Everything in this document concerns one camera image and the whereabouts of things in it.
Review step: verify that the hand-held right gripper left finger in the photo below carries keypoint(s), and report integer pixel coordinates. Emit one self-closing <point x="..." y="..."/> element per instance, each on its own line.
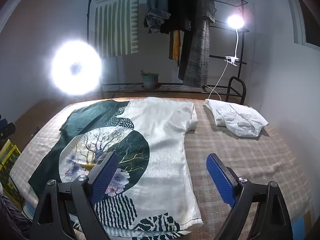
<point x="106" y="177"/>

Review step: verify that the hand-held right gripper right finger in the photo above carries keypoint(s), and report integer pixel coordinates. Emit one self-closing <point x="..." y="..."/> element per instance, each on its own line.
<point x="220" y="177"/>

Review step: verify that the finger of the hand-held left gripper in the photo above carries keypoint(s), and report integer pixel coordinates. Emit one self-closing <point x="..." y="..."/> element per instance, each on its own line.
<point x="7" y="129"/>

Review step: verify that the white green tree print t-shirt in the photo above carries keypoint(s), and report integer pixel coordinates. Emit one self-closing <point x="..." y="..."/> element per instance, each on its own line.
<point x="165" y="140"/>

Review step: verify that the yellow green patterned box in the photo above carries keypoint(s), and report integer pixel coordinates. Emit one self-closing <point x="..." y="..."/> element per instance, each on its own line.
<point x="10" y="160"/>

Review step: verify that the white folded garment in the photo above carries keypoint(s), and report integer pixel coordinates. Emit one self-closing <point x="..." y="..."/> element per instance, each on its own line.
<point x="240" y="118"/>

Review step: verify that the dark striped cloth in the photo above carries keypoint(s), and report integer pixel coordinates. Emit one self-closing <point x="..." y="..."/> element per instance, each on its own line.
<point x="12" y="220"/>

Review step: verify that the green potted plant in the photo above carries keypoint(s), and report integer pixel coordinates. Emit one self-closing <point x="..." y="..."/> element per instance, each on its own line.
<point x="150" y="80"/>

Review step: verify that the grey plaid coat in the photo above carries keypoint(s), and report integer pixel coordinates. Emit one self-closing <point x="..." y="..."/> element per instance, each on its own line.
<point x="200" y="50"/>

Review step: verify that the white clip lamp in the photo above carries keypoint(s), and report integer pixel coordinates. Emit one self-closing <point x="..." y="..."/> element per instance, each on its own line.
<point x="235" y="40"/>

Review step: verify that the yellow hanging garment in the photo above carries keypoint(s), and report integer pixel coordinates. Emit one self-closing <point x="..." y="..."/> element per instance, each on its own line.
<point x="175" y="46"/>

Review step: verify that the black hanging garment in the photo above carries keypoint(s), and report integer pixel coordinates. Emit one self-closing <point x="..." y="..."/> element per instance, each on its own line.
<point x="178" y="5"/>

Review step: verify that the blue denim jacket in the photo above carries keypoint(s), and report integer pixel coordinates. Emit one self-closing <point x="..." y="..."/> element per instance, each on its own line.
<point x="156" y="5"/>

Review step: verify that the black metal bed rail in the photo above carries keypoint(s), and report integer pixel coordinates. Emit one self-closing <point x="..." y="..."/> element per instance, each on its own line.
<point x="236" y="78"/>

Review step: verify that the green striped wall cloth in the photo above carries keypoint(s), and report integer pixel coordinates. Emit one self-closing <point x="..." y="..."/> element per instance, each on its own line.
<point x="117" y="22"/>

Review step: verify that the window frame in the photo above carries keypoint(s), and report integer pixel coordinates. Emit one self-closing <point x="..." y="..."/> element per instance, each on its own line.
<point x="303" y="17"/>

